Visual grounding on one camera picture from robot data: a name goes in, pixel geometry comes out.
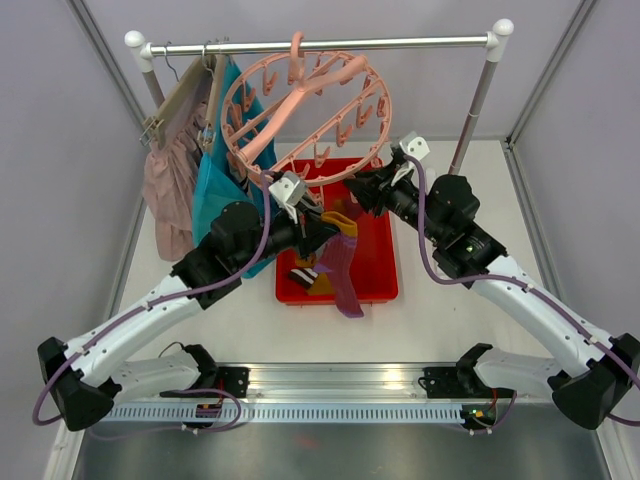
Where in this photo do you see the silver clothes rack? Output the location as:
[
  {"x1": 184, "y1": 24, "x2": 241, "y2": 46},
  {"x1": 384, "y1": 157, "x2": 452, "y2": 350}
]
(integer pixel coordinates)
[{"x1": 124, "y1": 19, "x2": 515, "y2": 174}]

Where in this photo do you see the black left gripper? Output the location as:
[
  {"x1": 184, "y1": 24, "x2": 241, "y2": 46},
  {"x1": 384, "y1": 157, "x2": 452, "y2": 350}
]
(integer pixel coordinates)
[{"x1": 235, "y1": 201, "x2": 340, "y2": 272}]

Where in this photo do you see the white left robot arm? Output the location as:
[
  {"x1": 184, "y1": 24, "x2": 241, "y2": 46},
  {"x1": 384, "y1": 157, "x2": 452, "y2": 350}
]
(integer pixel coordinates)
[{"x1": 37, "y1": 202, "x2": 339, "y2": 432}]

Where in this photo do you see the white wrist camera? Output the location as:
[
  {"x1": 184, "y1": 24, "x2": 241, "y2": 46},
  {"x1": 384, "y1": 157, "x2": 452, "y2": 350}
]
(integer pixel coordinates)
[
  {"x1": 269, "y1": 171, "x2": 307, "y2": 224},
  {"x1": 391, "y1": 131, "x2": 431, "y2": 184}
]

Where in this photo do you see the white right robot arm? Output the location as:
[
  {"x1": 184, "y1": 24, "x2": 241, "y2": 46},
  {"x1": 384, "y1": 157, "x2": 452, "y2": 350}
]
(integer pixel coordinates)
[{"x1": 344, "y1": 166, "x2": 639, "y2": 430}]

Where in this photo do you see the teal shirt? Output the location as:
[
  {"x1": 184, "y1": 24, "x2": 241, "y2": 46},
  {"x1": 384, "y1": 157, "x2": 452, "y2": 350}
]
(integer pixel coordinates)
[{"x1": 192, "y1": 57, "x2": 276, "y2": 279}]

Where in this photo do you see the beige clip hanger left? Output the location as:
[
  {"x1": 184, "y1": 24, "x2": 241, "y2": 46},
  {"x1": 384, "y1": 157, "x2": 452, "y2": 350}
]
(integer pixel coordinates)
[{"x1": 140, "y1": 53, "x2": 215, "y2": 148}]

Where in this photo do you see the white slotted cable duct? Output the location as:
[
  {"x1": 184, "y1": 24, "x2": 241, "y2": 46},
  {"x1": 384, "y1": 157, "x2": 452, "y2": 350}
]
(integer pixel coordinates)
[{"x1": 105, "y1": 402, "x2": 464, "y2": 424}]

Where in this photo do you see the beige clip hanger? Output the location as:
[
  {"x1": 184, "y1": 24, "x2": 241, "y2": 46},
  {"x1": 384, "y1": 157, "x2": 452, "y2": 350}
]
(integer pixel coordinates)
[
  {"x1": 140, "y1": 53, "x2": 215, "y2": 148},
  {"x1": 198, "y1": 44, "x2": 229, "y2": 154}
]

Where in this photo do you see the pink round clip hanger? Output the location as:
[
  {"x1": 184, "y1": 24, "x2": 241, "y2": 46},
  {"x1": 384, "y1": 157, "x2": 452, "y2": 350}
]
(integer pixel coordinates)
[{"x1": 219, "y1": 32, "x2": 392, "y2": 187}]

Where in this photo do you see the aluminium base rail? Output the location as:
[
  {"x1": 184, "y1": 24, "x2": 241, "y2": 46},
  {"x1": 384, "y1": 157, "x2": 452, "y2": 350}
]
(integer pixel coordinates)
[{"x1": 74, "y1": 362, "x2": 616, "y2": 406}]

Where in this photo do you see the yellow brown striped sock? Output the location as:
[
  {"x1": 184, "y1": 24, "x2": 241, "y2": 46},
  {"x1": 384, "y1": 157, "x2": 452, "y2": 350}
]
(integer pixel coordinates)
[{"x1": 287, "y1": 255, "x2": 334, "y2": 296}]

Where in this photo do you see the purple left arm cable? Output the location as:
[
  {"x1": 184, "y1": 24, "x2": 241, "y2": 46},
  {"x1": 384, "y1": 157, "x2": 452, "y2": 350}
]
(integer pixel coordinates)
[{"x1": 32, "y1": 170, "x2": 276, "y2": 426}]

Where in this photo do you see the pink skirt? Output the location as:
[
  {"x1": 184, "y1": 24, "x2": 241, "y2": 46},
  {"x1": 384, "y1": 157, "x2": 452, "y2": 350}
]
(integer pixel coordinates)
[{"x1": 142, "y1": 101, "x2": 207, "y2": 262}]

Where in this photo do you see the red plastic bin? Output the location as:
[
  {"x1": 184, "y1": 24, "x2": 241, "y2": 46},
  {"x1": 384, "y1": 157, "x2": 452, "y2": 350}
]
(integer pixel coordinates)
[{"x1": 275, "y1": 182, "x2": 398, "y2": 306}]

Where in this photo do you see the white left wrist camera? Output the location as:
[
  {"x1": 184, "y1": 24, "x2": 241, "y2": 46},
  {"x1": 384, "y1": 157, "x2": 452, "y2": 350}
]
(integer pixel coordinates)
[{"x1": 269, "y1": 171, "x2": 307, "y2": 224}]

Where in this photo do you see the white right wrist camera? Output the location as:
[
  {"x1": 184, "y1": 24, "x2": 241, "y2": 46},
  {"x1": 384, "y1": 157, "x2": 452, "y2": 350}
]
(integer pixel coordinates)
[{"x1": 391, "y1": 131, "x2": 431, "y2": 184}]

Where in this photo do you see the purple sock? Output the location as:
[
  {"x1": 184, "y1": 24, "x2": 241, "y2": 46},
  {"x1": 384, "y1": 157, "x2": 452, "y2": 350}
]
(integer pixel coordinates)
[
  {"x1": 330, "y1": 195, "x2": 366, "y2": 222},
  {"x1": 314, "y1": 211, "x2": 364, "y2": 319}
]

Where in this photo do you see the beige clip hanger right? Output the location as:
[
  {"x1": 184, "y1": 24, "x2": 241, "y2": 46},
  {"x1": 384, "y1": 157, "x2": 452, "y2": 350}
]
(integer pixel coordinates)
[{"x1": 198, "y1": 44, "x2": 229, "y2": 154}]

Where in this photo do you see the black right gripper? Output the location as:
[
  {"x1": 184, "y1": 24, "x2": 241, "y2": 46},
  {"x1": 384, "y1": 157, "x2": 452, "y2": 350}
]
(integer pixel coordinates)
[{"x1": 343, "y1": 159, "x2": 446, "y2": 245}]

